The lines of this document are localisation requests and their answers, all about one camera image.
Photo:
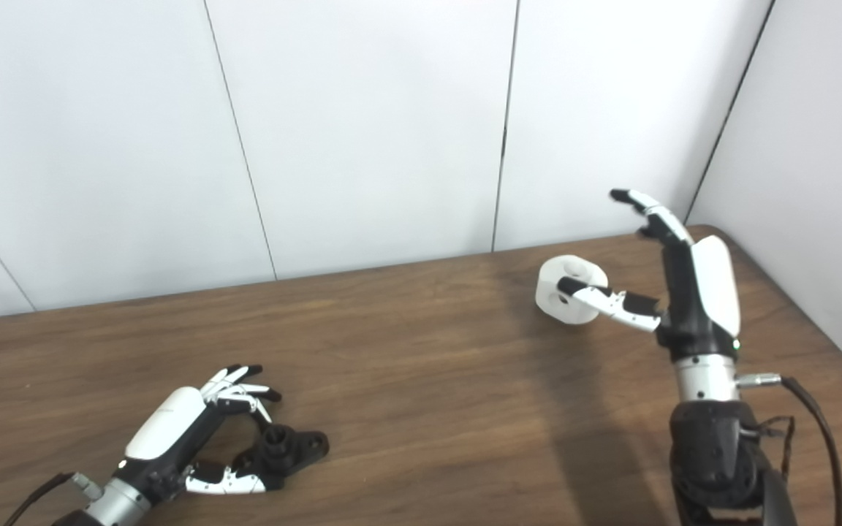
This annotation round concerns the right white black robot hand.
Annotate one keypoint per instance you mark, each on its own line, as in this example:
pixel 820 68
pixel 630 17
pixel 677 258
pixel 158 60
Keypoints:
pixel 706 292

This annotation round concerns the black plastic holder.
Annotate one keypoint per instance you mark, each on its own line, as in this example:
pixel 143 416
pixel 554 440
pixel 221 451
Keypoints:
pixel 293 447

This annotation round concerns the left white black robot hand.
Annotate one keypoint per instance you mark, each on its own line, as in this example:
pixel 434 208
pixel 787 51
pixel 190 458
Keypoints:
pixel 165 427

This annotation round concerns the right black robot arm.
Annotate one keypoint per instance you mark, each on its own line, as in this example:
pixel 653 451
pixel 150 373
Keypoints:
pixel 713 453

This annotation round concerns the round white plastic piece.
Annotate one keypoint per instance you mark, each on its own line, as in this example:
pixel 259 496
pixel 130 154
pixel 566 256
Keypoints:
pixel 556 281

